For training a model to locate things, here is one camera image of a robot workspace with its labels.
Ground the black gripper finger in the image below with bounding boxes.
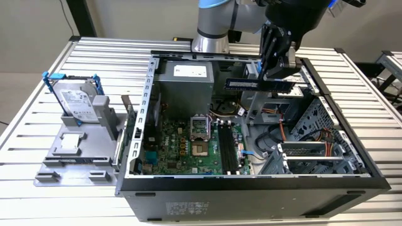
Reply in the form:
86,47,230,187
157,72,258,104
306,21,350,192
257,25,303,92
258,23,275,78

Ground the dark RAM stick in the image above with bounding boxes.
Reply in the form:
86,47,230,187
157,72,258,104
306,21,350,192
44,159,111,165
223,77,293,93

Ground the black RAM slot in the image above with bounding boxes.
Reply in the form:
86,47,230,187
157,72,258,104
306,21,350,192
225,121,238,175
229,121,242,175
218,121,230,175
222,121,233,175

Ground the grey metal optical drive bay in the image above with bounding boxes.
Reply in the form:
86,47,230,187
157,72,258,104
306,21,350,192
243,62,314,99

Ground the grey power supply unit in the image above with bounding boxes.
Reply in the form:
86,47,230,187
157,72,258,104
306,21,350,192
154,60,217,116

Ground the metal socket cover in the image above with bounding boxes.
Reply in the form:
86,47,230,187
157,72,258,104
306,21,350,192
191,114,211,140

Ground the CPU socket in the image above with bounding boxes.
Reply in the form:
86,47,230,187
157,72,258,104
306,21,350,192
191,139,210,157

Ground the grey metal disk bay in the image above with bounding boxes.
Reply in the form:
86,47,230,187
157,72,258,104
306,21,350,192
261,140,362,175

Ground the green motherboard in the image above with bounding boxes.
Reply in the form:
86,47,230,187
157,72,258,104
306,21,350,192
143,115,253,176

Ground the black stand pole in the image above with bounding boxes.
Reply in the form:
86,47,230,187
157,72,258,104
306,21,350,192
64,0,98,38

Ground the hard disk in blue carrier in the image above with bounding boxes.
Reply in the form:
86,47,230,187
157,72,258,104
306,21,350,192
42,72,106,125

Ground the black grey PC case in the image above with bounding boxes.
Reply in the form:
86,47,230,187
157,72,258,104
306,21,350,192
115,49,392,223

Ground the grey parts rack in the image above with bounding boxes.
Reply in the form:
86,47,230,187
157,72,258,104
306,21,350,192
32,95,139,188

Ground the silver CPU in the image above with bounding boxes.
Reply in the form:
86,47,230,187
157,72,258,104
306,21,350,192
62,134,79,149

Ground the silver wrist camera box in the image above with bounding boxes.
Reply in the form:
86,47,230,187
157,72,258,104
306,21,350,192
326,0,346,17

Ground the power wire bundle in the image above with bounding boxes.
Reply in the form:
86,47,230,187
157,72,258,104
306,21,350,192
210,98,246,118

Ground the metal frame table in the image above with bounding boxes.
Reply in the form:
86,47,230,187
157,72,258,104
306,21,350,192
372,50,402,104

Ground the thin orange wire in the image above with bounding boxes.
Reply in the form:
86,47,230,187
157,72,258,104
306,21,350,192
278,117,287,143

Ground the black coiled wire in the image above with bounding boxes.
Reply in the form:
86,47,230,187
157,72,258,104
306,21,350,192
254,131,282,156

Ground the red yellow wire bundle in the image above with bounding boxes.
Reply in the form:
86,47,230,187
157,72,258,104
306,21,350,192
315,128,340,158

